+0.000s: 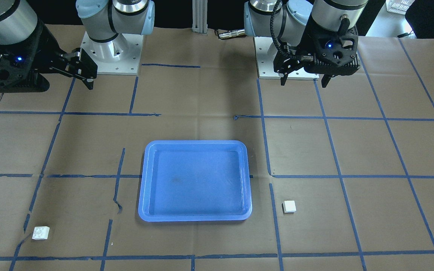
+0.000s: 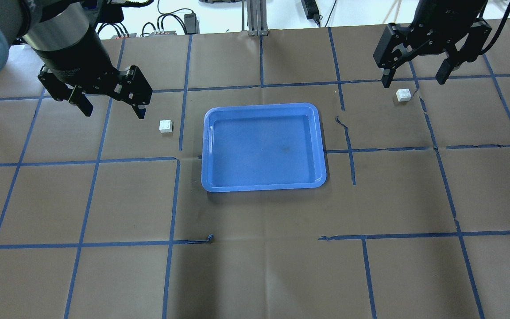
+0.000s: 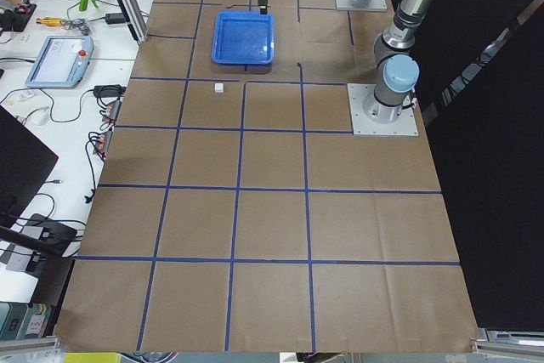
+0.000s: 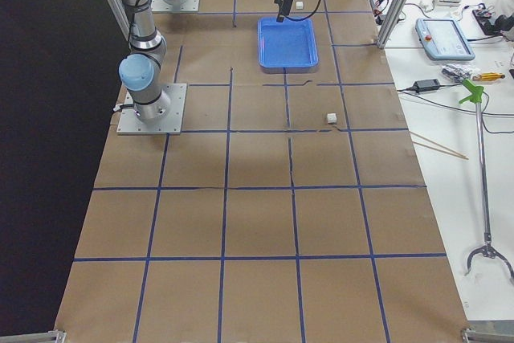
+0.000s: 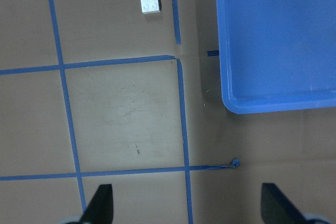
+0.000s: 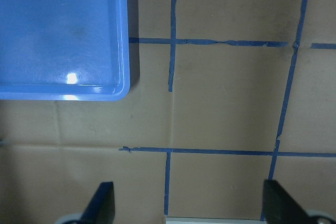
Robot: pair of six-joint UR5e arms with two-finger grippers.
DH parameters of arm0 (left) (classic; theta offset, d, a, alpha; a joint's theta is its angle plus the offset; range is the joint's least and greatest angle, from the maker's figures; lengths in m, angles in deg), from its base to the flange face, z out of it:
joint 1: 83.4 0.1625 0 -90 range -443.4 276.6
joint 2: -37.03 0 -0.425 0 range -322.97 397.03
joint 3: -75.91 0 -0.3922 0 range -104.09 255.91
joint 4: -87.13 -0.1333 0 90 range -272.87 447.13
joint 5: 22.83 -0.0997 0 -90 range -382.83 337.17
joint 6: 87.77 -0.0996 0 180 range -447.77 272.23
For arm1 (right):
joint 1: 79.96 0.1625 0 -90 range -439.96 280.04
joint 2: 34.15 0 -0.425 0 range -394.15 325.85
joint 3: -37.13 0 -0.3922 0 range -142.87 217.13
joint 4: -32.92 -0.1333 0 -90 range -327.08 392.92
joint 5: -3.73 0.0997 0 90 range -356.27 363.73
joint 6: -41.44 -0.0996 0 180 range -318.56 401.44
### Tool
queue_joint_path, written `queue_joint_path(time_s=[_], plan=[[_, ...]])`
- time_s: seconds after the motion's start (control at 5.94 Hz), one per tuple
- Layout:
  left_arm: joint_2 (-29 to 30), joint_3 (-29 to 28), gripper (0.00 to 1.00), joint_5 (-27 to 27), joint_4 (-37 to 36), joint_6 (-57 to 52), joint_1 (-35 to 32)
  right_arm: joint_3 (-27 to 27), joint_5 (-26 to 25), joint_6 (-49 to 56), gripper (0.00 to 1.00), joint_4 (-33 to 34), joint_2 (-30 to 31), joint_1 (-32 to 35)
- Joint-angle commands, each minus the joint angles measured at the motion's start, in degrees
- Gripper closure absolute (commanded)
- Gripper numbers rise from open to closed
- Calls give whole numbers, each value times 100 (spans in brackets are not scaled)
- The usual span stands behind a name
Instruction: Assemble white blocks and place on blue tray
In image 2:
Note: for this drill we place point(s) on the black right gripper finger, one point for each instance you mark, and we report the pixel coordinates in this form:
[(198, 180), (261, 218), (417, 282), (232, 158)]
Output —
[(387, 76), (445, 70)]

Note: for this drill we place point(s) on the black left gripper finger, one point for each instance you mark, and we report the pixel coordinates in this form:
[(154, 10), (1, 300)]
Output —
[(139, 104), (79, 99)]

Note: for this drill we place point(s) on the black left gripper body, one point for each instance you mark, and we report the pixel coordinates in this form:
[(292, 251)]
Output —
[(77, 60)]

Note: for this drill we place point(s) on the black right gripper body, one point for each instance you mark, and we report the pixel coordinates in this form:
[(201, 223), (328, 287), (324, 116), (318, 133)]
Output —
[(442, 17)]

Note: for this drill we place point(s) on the white block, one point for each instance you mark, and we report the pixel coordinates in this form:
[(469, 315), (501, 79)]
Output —
[(165, 126), (403, 95)]

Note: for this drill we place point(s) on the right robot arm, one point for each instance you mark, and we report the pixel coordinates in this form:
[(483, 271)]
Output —
[(435, 12)]

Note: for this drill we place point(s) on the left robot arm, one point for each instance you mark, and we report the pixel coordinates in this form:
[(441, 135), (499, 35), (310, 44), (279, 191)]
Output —
[(75, 61)]

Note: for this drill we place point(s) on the blue plastic tray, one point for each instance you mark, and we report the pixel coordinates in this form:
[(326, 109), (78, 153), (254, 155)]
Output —
[(262, 148)]

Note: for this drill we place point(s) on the black power brick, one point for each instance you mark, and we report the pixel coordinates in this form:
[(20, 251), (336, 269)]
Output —
[(191, 24)]

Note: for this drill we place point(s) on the black power adapter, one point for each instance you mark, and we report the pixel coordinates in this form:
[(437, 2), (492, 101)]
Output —
[(311, 10)]

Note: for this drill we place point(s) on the grey connector box with cables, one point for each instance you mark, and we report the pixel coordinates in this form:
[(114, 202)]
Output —
[(150, 29)]

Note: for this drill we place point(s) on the aluminium profile post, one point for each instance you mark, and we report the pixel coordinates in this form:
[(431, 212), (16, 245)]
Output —
[(254, 17)]

